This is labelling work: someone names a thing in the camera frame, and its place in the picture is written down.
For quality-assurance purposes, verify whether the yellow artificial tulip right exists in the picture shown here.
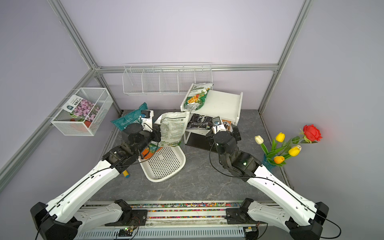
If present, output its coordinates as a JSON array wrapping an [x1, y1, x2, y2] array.
[[289, 145, 302, 157]]

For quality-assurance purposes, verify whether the small circuit board right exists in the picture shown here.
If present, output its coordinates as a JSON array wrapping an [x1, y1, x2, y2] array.
[[243, 227, 259, 240]]

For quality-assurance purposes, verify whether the white artificial tulip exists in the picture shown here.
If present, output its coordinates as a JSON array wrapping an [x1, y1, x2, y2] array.
[[255, 136, 264, 145]]

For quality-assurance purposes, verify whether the orange fertilizer bag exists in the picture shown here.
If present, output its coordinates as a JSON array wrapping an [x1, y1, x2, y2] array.
[[222, 120, 233, 132]]

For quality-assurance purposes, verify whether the yellow artificial tulip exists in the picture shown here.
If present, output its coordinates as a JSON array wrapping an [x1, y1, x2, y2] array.
[[275, 133, 286, 143], [289, 145, 302, 157]]

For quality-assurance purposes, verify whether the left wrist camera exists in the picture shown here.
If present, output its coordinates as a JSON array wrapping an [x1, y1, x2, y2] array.
[[140, 110, 154, 132]]

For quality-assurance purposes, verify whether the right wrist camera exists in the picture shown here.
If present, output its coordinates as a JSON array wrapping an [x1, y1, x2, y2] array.
[[212, 117, 227, 135]]

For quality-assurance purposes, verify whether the white wire wall rack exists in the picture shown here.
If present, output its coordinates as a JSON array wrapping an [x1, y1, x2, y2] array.
[[122, 62, 213, 95]]

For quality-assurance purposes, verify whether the orange yellow tulip lower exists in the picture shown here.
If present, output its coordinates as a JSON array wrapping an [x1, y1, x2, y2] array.
[[274, 156, 285, 165]]

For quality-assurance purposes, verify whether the small circuit board left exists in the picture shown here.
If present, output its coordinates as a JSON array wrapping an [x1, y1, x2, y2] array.
[[117, 228, 133, 238]]

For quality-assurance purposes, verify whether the red artificial rose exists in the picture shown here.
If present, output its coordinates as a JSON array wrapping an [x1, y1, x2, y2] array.
[[303, 125, 322, 142]]

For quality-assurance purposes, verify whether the black bud power bag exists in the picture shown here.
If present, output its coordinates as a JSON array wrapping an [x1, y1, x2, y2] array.
[[187, 114, 213, 130]]

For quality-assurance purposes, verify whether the white wire wall basket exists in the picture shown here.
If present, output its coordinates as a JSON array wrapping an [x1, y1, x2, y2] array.
[[51, 88, 114, 136]]

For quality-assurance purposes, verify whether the white perforated plastic basket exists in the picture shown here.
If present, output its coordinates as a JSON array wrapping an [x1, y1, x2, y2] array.
[[139, 146, 186, 183]]

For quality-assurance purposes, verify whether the teal glass vase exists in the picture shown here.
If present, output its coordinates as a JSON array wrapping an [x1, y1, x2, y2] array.
[[262, 155, 276, 172]]

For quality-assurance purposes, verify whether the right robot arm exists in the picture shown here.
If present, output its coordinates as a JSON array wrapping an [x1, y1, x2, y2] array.
[[206, 120, 329, 240]]

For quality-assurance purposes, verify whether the white fertilizer bag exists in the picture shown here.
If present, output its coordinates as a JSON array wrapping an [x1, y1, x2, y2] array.
[[155, 112, 190, 147]]

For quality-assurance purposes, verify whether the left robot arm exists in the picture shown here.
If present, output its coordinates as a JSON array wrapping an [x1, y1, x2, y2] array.
[[30, 123, 161, 240]]

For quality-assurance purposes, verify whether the teal orange soil bag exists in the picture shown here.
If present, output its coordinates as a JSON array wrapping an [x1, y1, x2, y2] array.
[[111, 103, 148, 131]]

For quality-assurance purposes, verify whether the purple flower seed packet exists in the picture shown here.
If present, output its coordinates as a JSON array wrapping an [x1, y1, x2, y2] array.
[[61, 95, 101, 123]]

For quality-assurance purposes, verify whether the green white urea bag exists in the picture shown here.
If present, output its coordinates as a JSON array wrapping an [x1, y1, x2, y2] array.
[[183, 83, 214, 111]]

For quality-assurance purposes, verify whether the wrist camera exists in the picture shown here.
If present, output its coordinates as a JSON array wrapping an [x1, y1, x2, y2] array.
[[140, 110, 154, 132], [212, 117, 227, 135]]

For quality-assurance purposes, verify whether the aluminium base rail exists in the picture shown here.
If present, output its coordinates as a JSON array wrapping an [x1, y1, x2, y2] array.
[[75, 201, 279, 240]]

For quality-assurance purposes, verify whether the small circuit board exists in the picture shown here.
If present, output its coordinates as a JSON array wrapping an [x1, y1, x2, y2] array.
[[243, 227, 259, 240], [117, 228, 133, 238]]

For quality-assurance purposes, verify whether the white metal tiered shelf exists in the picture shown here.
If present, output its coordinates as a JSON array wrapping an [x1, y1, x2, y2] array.
[[180, 84, 243, 150]]

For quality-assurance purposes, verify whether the yellow artificial tulip upper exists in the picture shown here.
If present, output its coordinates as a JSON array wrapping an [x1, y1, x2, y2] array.
[[275, 133, 286, 143]]

